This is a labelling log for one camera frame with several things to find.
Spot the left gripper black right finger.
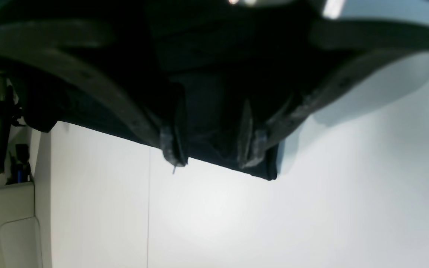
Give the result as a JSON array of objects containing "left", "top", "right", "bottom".
[{"left": 237, "top": 19, "right": 429, "bottom": 169}]

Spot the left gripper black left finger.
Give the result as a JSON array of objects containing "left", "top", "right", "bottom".
[{"left": 0, "top": 20, "right": 188, "bottom": 167}]

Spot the black T-shirt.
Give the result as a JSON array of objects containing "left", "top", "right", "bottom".
[{"left": 0, "top": 0, "right": 325, "bottom": 181}]

